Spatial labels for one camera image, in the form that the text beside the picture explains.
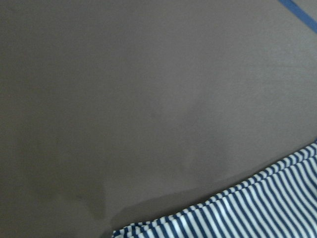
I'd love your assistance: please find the blue white striped polo shirt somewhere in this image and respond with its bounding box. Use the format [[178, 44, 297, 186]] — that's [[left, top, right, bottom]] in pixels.
[[112, 143, 317, 238]]

